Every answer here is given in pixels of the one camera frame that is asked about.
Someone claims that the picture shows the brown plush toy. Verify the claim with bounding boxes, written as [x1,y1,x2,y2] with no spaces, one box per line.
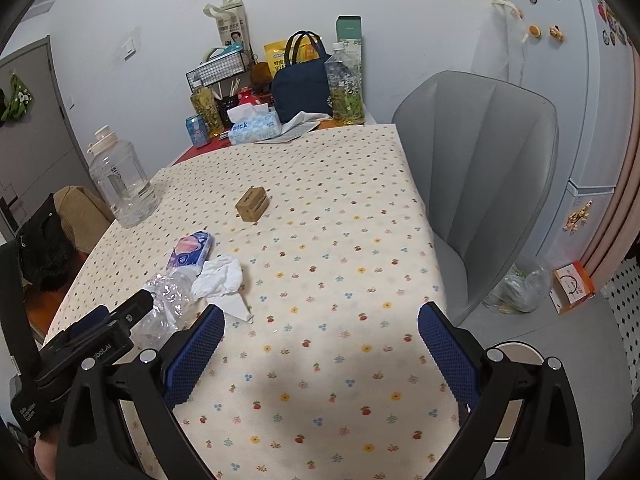
[250,61,275,86]

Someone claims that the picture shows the brown chair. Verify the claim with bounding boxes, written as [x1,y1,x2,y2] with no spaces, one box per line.
[52,186,115,253]

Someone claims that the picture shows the grey door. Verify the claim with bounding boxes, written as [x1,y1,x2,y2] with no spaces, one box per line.
[0,35,91,241]

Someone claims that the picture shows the cluster of assorted fridge magnets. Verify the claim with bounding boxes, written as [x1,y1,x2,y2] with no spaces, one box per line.
[594,0,628,48]

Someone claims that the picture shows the small brown cardboard box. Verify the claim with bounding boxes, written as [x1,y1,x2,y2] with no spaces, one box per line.
[236,186,271,222]

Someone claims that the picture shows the green plush toy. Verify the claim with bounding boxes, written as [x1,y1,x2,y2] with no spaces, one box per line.
[0,74,35,123]

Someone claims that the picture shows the blue white tissue box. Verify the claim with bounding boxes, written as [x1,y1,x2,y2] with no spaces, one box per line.
[226,102,281,146]

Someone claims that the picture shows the black wire basket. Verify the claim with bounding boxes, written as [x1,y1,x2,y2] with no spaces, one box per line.
[186,52,251,93]

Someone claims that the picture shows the blue drink can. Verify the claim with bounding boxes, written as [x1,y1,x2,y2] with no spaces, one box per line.
[186,114,211,148]

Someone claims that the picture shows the white fridge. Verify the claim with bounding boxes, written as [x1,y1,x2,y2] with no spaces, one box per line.
[492,0,638,281]

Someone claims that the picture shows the orange white box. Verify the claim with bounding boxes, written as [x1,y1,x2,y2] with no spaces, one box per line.
[550,261,597,315]

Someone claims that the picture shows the navy lunch bag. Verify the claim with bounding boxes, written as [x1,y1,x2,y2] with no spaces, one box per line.
[271,31,333,123]

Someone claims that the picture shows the large clear water jug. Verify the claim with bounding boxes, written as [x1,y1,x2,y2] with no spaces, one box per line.
[87,126,160,228]

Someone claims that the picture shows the white printed tote bag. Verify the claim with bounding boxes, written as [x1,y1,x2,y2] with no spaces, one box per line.
[202,0,253,56]

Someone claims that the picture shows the white tissue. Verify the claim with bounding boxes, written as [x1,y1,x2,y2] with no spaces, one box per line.
[191,255,255,323]

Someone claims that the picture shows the large yellow tea bottle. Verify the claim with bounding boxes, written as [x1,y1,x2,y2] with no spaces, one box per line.
[325,42,366,127]

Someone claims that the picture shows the black pen holder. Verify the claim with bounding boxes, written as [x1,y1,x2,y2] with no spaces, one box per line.
[216,92,241,128]

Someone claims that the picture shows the yellow snack bag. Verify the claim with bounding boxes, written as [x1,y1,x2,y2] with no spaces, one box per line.
[263,40,293,78]

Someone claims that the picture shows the white cloth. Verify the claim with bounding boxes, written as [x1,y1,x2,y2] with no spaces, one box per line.
[280,110,326,133]

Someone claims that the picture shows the grey chair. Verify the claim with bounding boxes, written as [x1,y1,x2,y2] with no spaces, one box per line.
[391,71,560,326]

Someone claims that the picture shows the gold ornament fridge magnet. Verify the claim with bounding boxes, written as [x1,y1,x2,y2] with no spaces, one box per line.
[564,199,596,233]

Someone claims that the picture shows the blue pink tissue packet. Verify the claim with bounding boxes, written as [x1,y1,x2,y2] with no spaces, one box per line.
[166,230,213,273]

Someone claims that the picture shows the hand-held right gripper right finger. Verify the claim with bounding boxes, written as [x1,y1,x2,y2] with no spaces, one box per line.
[417,302,587,480]

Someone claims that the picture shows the white hanging bag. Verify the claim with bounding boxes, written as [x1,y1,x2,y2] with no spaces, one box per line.
[472,0,528,86]

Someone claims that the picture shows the green tall box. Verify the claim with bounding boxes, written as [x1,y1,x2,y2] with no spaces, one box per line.
[336,15,363,56]

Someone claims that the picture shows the crushed clear plastic bottle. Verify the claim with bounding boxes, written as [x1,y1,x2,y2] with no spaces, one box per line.
[131,266,201,348]

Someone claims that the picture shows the printed paper sheet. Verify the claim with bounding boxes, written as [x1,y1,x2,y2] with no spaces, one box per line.
[255,122,321,143]

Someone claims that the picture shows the small yellow tea bottle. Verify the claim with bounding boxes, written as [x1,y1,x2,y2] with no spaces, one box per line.
[190,80,223,138]

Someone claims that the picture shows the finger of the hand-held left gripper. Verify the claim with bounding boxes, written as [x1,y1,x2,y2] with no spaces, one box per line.
[107,291,155,332]

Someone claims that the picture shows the clear plastic bag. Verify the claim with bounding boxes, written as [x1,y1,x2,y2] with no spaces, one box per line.
[482,260,553,315]

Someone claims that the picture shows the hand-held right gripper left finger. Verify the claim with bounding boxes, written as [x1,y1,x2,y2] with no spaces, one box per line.
[56,304,226,480]

